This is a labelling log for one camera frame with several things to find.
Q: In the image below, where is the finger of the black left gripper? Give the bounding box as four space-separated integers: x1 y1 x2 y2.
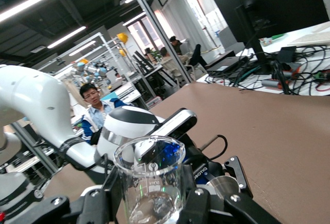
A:
223 156 254 199

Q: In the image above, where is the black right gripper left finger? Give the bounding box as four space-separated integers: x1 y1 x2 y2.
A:
10 165 124 224

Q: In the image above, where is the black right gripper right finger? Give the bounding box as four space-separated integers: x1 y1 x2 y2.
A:
180 187 282 224

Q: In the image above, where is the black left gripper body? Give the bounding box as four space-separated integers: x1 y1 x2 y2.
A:
180 135 233 186

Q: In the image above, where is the clear glass beaker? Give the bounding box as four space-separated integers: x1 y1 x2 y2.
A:
113 135 187 224

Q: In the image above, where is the brown table mat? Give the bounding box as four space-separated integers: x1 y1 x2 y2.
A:
43 81 330 224

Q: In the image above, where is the man with glasses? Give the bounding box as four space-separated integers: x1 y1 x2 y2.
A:
79 83 135 145

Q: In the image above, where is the grey orange cylindrical tool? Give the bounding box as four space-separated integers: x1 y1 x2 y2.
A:
261 78 284 89

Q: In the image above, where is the black laptop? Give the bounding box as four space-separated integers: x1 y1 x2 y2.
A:
206 55 250 74

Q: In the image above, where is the seated person in beige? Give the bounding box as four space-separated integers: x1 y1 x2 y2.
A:
159 47 181 77

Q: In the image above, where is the black jacket on chair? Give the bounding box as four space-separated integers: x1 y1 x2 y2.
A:
189 43 208 67

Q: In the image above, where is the seated dark-haired person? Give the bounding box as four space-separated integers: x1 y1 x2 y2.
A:
169 36 190 62

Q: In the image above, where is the black adapter box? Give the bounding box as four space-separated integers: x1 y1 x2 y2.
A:
277 45 297 63

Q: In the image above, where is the beige flat board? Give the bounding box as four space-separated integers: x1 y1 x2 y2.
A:
287 33 330 47

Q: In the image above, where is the white work table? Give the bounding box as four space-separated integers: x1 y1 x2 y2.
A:
195 21 330 97

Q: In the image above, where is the large black monitor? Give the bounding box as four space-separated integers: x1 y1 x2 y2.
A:
210 0 330 75

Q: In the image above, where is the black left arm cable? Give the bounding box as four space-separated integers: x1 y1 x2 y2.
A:
200 134 229 161

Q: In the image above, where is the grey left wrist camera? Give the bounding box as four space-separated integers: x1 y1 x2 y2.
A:
134 107 198 167

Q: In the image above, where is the aluminium frame strut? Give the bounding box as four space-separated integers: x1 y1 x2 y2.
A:
10 122 60 175

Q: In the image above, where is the black cable tangle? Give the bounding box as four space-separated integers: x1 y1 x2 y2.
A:
206 44 330 95

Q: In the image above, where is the grey metal post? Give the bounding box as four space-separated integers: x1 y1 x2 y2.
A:
123 0 193 83

